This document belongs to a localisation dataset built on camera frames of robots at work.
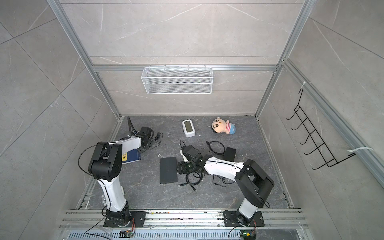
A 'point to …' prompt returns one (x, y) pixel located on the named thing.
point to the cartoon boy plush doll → (220, 126)
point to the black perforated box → (168, 172)
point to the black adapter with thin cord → (146, 132)
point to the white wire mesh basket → (177, 80)
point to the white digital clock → (188, 128)
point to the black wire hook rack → (322, 150)
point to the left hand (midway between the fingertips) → (146, 142)
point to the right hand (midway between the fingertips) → (179, 168)
